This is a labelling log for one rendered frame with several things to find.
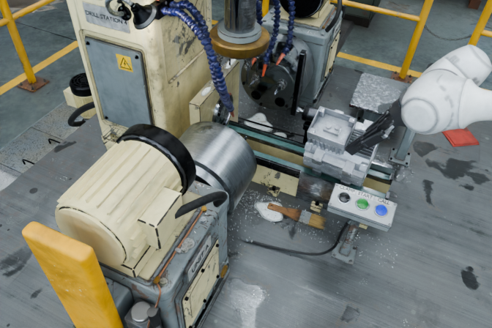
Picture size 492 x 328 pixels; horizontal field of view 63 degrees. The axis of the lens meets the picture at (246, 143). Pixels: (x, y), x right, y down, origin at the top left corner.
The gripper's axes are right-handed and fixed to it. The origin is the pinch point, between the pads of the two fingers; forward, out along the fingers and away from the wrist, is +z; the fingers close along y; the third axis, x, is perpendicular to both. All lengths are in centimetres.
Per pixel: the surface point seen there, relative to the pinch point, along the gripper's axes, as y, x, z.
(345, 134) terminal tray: -3.4, -3.8, 2.0
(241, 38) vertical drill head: -0.6, -46.1, -2.6
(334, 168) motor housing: 1.8, 1.0, 10.8
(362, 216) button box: 21.1, 8.7, 0.8
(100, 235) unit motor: 67, -41, 0
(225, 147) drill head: 22.7, -30.7, 11.7
